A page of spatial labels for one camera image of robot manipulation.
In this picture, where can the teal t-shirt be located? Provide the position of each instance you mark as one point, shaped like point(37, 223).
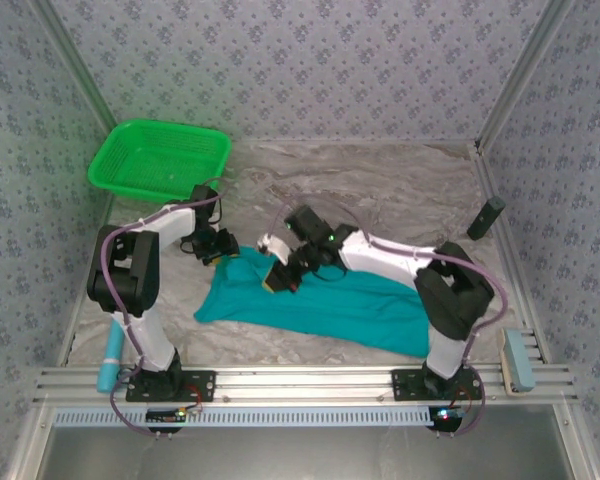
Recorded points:
point(340, 315)

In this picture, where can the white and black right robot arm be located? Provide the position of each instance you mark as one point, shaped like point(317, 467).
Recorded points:
point(380, 252)

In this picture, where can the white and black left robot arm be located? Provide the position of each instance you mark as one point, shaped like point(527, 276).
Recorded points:
point(172, 227)

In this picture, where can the green plastic basket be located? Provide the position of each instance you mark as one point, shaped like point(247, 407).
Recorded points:
point(150, 155)

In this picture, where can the light blue microphone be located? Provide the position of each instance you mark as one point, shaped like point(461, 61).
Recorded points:
point(111, 360)

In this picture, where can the grey translucent front panel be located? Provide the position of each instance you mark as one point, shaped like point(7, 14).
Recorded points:
point(300, 455)

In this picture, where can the black rectangular device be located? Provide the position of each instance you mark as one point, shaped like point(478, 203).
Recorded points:
point(485, 219)

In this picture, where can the light blue eraser block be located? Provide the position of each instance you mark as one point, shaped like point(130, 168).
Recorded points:
point(520, 360)

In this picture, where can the aluminium mounting rail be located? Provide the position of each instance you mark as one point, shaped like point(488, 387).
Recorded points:
point(300, 385)

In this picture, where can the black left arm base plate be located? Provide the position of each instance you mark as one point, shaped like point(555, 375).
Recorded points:
point(202, 387)

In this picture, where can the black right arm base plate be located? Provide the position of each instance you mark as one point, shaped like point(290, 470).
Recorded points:
point(405, 387)

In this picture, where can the aluminium frame post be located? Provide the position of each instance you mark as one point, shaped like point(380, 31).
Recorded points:
point(525, 70)
point(75, 65)

